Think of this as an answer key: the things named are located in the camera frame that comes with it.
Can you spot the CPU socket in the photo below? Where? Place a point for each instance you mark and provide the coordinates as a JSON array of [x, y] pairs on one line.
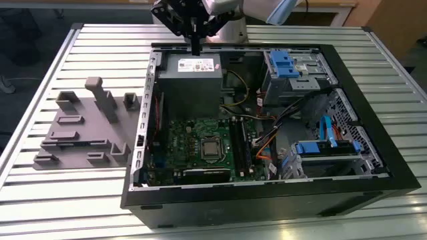
[[211, 137]]

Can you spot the wooden cabinet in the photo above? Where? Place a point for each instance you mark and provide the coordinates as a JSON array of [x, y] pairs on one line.
[[394, 25]]

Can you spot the silver drive cage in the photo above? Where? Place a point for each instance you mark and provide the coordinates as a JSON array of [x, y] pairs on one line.
[[303, 85]]

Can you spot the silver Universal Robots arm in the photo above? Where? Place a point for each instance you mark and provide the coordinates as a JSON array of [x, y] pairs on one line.
[[234, 30]]

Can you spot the silver disk bay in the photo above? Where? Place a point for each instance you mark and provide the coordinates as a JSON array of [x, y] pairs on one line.
[[334, 161]]

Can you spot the white desk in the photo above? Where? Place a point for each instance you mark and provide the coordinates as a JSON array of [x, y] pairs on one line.
[[343, 15]]

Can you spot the black PC case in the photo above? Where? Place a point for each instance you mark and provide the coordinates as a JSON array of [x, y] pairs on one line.
[[267, 200]]

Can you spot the black RAM slot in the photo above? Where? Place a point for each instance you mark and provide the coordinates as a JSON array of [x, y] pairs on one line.
[[235, 150], [243, 150], [239, 150]]

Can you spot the hard disk in blue carrier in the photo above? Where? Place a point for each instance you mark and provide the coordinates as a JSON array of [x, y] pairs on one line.
[[310, 148]]

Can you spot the green motherboard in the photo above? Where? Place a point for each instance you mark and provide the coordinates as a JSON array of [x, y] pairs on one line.
[[180, 140]]

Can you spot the blue plastic drive bracket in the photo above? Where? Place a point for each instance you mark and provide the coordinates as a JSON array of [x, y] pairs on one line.
[[283, 65]]

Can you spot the silver CPU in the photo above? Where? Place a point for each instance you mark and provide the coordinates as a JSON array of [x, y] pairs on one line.
[[210, 149]]

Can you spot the grey parts rack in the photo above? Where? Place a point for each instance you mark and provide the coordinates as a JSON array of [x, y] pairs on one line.
[[83, 120]]

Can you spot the black graphics card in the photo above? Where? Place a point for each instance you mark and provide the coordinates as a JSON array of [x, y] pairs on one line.
[[207, 175]]

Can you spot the grey power supply unit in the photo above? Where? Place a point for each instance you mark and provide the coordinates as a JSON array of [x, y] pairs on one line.
[[190, 95]]

